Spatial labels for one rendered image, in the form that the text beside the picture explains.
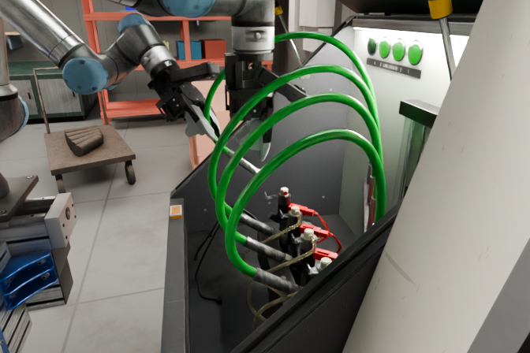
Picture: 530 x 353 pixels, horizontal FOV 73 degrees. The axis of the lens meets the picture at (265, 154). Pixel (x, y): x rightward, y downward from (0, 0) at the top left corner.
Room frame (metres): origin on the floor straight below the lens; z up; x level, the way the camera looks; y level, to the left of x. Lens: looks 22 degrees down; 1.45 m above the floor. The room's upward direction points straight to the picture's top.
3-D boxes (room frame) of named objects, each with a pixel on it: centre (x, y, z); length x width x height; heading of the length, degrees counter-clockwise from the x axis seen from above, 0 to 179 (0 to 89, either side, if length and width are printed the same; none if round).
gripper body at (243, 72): (0.66, 0.03, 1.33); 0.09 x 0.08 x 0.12; 102
